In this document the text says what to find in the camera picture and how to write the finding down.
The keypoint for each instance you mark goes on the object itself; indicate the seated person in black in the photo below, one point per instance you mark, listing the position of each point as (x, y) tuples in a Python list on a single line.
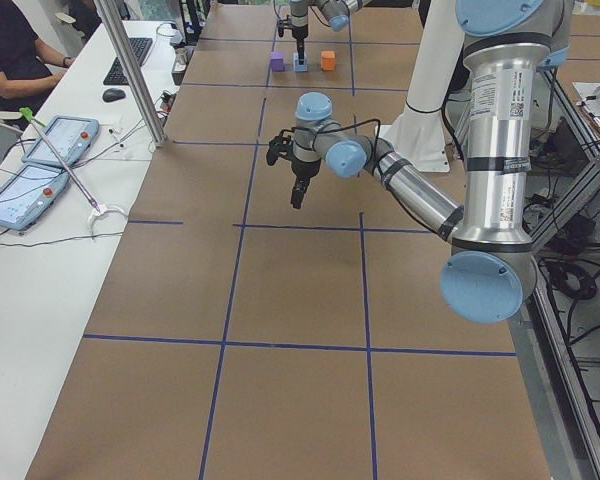
[(25, 77)]

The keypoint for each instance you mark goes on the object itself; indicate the aluminium frame post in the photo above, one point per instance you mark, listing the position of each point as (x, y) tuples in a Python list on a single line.
[(113, 24)]

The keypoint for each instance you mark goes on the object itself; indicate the lower teach pendant tablet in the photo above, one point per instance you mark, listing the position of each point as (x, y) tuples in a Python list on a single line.
[(29, 193)]

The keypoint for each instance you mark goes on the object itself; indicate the orange foam block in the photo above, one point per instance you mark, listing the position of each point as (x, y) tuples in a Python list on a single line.
[(328, 60)]

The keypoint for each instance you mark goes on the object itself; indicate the light blue foam block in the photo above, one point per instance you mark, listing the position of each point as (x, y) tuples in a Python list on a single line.
[(300, 65)]

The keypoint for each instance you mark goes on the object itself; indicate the metal reacher grabber stick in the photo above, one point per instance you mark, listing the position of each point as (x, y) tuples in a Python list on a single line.
[(65, 165)]

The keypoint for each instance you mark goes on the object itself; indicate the metal cup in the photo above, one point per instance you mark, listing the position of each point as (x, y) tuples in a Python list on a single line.
[(181, 60)]

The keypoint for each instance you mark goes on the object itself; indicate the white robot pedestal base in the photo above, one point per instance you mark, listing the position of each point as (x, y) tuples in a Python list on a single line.
[(417, 134)]

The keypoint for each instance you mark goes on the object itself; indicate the teach pendant tablet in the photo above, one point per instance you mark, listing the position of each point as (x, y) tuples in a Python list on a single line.
[(29, 193), (71, 136)]

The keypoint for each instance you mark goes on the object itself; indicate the black computer mouse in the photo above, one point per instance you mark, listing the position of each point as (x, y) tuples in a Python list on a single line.
[(111, 95)]

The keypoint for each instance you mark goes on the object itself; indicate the upper teach pendant tablet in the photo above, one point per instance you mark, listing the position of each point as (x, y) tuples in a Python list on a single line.
[(71, 136)]

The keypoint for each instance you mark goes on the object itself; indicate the purple foam block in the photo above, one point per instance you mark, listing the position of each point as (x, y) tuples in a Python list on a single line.
[(277, 61)]

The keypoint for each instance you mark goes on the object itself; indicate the aluminium frame rail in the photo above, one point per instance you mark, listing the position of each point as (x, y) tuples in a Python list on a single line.
[(557, 334)]

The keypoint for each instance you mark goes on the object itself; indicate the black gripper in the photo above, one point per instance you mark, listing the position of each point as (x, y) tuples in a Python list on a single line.
[(298, 34), (303, 171)]

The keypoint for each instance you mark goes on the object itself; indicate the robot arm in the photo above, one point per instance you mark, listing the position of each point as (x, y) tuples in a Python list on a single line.
[(336, 13), (503, 44)]

